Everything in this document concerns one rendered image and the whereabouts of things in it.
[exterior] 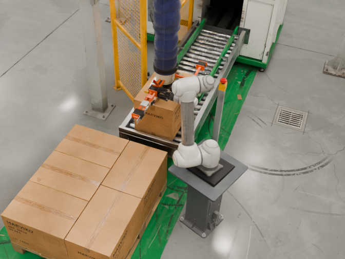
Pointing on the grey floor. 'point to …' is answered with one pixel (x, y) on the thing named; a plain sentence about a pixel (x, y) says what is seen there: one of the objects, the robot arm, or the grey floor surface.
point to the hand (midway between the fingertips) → (153, 91)
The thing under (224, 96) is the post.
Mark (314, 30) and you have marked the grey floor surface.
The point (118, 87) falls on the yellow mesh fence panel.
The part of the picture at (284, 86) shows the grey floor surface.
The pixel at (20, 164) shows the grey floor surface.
